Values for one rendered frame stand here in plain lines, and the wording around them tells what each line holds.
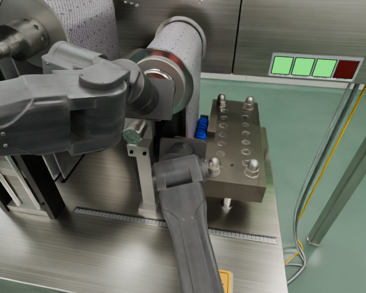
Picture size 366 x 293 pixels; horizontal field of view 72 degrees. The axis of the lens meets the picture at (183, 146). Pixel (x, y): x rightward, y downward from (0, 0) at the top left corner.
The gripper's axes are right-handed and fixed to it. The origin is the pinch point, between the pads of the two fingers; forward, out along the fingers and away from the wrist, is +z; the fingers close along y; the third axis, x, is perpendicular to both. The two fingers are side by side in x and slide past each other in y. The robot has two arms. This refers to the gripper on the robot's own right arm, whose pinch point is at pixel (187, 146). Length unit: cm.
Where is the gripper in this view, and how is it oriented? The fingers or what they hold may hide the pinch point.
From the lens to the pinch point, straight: 63.8
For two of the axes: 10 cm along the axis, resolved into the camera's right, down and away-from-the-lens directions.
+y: 9.8, 1.1, -1.3
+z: 1.5, -2.1, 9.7
